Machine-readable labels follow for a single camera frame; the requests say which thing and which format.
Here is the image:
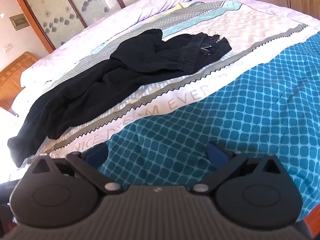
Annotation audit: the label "wooden wardrobe with frosted doors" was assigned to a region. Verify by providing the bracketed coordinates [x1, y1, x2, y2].
[15, 0, 170, 53]

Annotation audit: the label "green wall panel box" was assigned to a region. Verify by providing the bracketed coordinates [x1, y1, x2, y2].
[9, 14, 27, 30]

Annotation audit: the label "black pants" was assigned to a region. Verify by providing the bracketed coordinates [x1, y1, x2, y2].
[7, 29, 232, 168]

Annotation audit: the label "teal patterned quilt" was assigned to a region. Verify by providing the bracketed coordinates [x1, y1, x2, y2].
[19, 0, 320, 224]

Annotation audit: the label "wooden wall board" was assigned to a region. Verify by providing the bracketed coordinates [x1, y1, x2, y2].
[287, 0, 320, 20]

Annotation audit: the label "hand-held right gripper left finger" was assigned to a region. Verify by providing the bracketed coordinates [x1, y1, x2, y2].
[30, 144, 123, 195]

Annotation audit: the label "lilac floral quilt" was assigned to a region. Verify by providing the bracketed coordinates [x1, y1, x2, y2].
[11, 0, 229, 117]

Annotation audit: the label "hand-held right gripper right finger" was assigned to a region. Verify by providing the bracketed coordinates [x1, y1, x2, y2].
[191, 142, 284, 195]

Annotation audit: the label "wooden headboard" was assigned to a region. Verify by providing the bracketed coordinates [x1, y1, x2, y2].
[0, 51, 38, 117]

